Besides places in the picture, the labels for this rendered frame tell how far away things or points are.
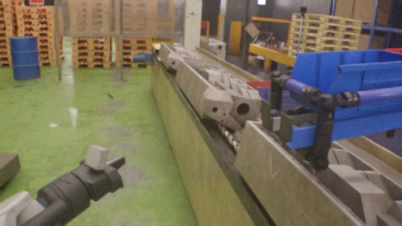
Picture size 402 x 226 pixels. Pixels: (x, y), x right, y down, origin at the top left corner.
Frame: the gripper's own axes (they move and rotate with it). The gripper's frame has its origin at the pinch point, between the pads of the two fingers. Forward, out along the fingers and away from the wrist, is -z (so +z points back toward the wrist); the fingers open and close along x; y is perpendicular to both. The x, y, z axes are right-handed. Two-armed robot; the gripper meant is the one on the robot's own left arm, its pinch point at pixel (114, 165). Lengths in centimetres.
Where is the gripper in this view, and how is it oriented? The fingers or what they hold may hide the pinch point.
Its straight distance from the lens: 70.0
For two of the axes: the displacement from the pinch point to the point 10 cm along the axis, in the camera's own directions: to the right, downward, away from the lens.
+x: 8.5, 2.1, -4.9
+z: -5.3, 3.8, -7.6
